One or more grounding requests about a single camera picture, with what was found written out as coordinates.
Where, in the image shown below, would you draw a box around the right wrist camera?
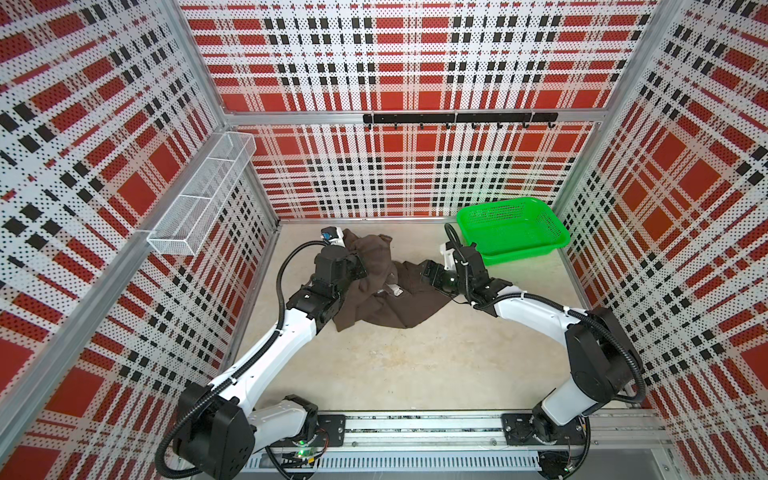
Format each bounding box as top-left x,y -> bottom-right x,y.
440,242 -> 457,272

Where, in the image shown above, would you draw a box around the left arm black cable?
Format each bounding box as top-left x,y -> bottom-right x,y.
154,239 -> 328,480

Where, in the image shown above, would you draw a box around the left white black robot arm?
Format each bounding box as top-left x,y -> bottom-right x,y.
154,240 -> 366,479

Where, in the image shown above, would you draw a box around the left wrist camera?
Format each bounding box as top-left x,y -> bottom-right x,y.
321,226 -> 345,247

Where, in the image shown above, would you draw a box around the black hook rail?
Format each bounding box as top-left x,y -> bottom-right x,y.
362,111 -> 559,127

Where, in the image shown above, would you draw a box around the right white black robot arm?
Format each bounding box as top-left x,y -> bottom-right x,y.
421,242 -> 647,445

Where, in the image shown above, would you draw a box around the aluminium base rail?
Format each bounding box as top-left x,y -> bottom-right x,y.
229,409 -> 684,479

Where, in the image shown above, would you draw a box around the brown trousers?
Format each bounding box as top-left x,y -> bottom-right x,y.
333,229 -> 450,332

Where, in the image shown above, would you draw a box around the white wire mesh shelf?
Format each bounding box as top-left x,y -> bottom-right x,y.
148,131 -> 255,256

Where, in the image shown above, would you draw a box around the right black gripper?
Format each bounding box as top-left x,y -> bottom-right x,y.
409,259 -> 471,298

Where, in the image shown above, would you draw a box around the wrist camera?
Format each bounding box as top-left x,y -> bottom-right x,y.
440,242 -> 457,272
321,226 -> 345,247

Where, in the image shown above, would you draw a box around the green plastic basket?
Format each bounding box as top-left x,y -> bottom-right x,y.
456,197 -> 571,266

